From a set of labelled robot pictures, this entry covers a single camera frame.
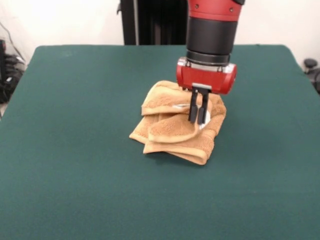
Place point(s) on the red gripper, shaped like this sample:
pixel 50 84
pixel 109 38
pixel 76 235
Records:
pixel 207 77

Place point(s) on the tan terry towel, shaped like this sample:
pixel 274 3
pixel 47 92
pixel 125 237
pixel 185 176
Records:
pixel 172 130

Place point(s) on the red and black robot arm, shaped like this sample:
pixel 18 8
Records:
pixel 212 32

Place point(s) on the dark green table cloth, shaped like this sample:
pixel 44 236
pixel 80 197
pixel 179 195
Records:
pixel 75 175

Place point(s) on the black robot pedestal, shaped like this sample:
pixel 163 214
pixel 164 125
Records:
pixel 150 22

